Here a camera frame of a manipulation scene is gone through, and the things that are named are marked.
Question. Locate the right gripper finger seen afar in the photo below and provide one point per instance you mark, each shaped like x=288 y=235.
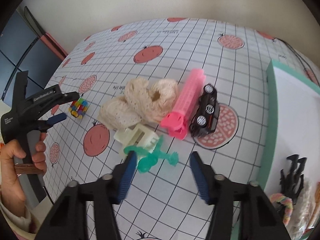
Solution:
x=56 y=119

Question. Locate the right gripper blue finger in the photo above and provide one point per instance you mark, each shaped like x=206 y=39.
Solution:
x=67 y=218
x=258 y=217

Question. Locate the multicolour block toy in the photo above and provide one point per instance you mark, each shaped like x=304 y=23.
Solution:
x=78 y=108

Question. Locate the black toy dinosaur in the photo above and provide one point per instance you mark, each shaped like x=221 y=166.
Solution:
x=292 y=184

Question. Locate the bag of cotton swabs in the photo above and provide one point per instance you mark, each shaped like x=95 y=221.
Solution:
x=302 y=210

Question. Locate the cream plastic hair claw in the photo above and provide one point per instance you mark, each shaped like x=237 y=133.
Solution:
x=140 y=136

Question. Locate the cream lace scrunchie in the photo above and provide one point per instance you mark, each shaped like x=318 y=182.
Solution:
x=140 y=103

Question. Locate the black toy car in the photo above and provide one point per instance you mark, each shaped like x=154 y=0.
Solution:
x=205 y=120

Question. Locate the teal plastic toy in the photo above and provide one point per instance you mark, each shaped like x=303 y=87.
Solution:
x=146 y=159

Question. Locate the pink hair roller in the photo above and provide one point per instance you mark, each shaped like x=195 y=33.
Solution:
x=176 y=122

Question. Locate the biscuit snack packet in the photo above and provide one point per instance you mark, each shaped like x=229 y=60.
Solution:
x=315 y=211

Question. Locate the person's left hand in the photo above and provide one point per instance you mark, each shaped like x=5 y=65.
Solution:
x=13 y=197

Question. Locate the teal shallow box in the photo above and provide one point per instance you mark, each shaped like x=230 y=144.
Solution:
x=292 y=126

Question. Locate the pomegranate grid tablecloth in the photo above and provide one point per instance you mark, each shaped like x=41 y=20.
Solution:
x=132 y=74

